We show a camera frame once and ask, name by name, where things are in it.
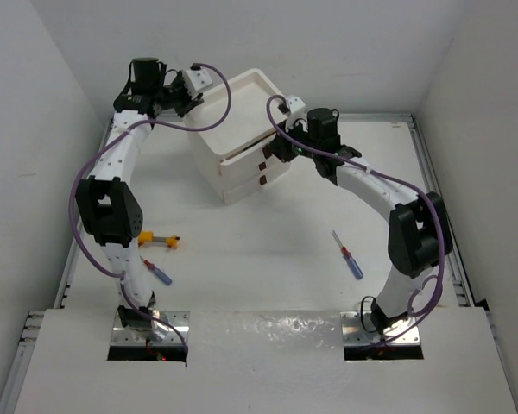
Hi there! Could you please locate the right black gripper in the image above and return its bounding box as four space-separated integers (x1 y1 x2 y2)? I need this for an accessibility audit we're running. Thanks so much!
266 116 320 163

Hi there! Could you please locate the white drawer cabinet box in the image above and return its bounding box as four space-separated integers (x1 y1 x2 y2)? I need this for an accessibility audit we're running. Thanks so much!
188 68 281 201

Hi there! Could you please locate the red blue screwdriver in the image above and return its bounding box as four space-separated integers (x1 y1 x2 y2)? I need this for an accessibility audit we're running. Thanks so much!
332 230 363 280
141 258 173 286

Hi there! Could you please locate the white pull-out drawer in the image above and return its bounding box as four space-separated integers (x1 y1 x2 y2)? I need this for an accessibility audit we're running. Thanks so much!
219 136 290 179

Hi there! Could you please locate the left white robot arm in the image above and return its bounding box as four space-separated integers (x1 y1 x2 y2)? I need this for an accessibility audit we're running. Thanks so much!
72 58 212 336

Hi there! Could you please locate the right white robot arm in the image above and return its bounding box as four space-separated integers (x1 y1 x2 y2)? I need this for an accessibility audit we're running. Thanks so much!
266 100 453 338

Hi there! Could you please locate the yellow clamp tool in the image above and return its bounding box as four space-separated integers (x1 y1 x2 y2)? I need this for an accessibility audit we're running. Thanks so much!
137 231 180 249

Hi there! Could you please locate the white front cover board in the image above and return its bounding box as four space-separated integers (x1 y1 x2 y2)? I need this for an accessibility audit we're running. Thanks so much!
16 308 515 413

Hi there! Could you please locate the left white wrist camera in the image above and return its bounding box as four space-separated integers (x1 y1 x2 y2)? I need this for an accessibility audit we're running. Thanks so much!
182 68 212 99

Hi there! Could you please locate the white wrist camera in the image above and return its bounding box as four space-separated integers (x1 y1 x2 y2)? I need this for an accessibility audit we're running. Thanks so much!
278 95 306 132
182 68 212 99

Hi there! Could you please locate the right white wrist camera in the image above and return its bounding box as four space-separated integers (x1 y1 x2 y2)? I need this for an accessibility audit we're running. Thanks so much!
278 95 306 132

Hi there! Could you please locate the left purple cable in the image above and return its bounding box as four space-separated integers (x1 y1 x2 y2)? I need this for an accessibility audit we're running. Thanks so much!
67 63 233 359

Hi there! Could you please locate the purple cable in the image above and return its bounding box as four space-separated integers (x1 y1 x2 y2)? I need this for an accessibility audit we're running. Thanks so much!
266 95 446 350
67 63 233 359

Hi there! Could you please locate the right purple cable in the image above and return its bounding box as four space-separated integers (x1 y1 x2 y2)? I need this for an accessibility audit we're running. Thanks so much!
266 95 446 350

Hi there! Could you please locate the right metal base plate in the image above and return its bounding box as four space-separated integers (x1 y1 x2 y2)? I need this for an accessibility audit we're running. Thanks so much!
340 310 421 347

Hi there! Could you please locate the metal base plate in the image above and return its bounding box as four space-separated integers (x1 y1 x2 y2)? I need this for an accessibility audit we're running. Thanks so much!
340 310 421 347
110 310 191 347

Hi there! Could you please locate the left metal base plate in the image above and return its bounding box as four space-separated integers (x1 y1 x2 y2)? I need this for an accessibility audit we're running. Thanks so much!
110 310 191 347

